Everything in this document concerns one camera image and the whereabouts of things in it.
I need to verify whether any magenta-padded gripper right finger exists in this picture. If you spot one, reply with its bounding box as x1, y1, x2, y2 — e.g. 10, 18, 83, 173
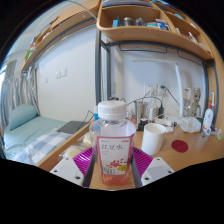
131, 147, 175, 188

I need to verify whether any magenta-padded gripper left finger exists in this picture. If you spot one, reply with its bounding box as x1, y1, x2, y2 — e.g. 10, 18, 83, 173
49, 147, 98, 188

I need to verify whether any clear drink bottle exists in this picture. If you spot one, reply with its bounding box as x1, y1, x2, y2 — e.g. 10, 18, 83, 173
89, 100, 137, 187

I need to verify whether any white cup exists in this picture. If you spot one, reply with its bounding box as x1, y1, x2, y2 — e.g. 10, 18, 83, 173
141, 122, 167, 157

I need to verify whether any flat round red coaster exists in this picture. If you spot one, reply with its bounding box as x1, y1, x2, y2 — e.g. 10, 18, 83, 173
171, 139, 189, 154

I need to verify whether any dark grey tablet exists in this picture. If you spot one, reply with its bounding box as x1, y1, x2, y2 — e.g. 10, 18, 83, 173
57, 120, 88, 135

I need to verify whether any small black adapter block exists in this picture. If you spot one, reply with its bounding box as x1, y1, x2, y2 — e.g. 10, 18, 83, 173
138, 118, 150, 132

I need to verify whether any white power strip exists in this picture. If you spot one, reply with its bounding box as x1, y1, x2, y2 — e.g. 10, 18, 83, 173
153, 114, 178, 127

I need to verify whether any teal bed mattress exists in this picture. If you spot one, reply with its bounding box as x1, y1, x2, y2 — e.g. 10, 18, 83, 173
3, 114, 68, 151

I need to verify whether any white tissue pack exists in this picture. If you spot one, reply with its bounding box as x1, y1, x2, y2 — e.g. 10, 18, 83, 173
179, 115, 202, 134

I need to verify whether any black charger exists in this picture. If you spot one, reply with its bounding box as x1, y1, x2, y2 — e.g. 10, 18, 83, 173
158, 105, 165, 120

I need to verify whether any stainless steel cup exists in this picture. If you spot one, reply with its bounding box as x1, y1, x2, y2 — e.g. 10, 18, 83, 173
134, 99, 150, 126

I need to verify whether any teal pillow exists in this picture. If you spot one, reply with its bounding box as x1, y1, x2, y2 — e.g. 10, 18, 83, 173
8, 103, 39, 131

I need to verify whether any white pump bottle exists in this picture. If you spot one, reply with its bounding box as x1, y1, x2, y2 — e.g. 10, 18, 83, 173
201, 93, 215, 136

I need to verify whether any small brown figurine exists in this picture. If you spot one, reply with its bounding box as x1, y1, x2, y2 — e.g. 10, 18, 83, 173
188, 87, 203, 118

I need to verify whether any striped grey curtain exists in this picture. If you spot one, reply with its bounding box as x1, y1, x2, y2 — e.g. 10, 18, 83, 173
0, 68, 41, 129

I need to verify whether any wooden shelf unit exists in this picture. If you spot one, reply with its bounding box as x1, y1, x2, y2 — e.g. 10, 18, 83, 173
96, 0, 215, 61

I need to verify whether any long wooden ledge shelf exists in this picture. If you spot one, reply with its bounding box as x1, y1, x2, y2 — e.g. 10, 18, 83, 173
20, 0, 101, 73

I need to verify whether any grey metal bed frame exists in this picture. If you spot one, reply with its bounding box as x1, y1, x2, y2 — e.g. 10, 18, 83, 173
94, 28, 220, 128

